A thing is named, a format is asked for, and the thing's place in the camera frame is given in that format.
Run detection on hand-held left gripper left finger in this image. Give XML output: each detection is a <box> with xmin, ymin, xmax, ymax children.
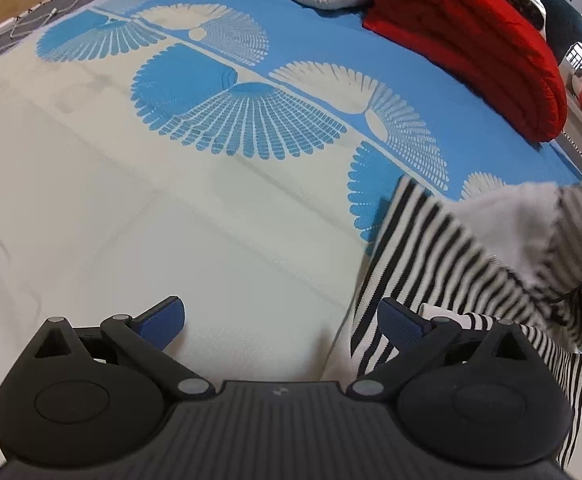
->
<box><xmin>31</xmin><ymin>296</ymin><xmax>217</xmax><ymax>403</ymax></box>

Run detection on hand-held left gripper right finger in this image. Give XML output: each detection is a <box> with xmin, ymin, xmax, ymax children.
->
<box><xmin>346</xmin><ymin>297</ymin><xmax>546</xmax><ymax>403</ymax></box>

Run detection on black white striped garment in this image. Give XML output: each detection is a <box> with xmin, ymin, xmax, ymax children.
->
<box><xmin>348</xmin><ymin>172</ymin><xmax>582</xmax><ymax>471</ymax></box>

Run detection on blue cream patterned bed mat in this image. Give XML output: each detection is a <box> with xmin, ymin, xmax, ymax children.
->
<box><xmin>0</xmin><ymin>0</ymin><xmax>582</xmax><ymax>461</ymax></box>

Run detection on red folded blanket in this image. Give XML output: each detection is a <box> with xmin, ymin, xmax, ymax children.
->
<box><xmin>362</xmin><ymin>0</ymin><xmax>569</xmax><ymax>143</ymax></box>

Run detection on white cable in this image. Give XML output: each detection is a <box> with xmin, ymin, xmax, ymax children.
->
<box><xmin>0</xmin><ymin>0</ymin><xmax>99</xmax><ymax>58</ymax></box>

